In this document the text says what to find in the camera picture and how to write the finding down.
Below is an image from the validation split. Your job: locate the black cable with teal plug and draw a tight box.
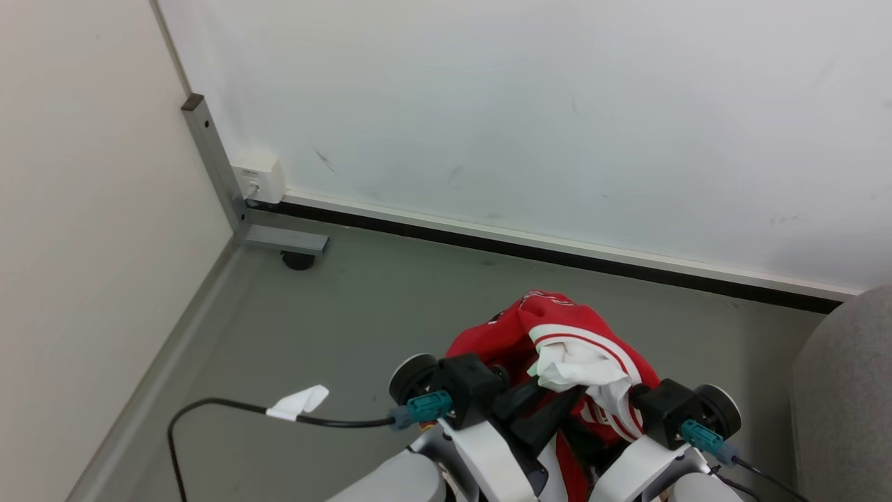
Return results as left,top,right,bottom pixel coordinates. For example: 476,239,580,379
679,418,810,502
167,390,455,502

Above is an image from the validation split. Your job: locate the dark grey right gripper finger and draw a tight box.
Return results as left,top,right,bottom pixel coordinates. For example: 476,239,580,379
580,431,631,482

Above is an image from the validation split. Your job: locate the grey fabric sofa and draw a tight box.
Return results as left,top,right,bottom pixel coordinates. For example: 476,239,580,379
790,284,892,502

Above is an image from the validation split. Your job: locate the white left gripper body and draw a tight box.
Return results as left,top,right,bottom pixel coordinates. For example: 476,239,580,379
417,417,548,502

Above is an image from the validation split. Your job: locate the white wall socket box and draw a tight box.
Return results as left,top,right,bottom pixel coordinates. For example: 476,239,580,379
229,149,287,205

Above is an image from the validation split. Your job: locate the white black partition base rail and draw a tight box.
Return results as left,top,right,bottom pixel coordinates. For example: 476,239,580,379
245,190,866,315

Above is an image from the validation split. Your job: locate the white paper cable tag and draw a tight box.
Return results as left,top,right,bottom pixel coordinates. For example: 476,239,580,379
266,384,330,423

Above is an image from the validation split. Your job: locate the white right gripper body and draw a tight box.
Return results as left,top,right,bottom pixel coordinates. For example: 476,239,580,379
589,436,692,502

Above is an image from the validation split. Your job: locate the red and white garment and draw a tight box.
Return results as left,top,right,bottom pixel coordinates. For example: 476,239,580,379
446,289,661,502

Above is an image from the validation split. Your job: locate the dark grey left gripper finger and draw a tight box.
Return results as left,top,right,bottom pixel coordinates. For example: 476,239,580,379
495,380,551,423
514,386,587,451

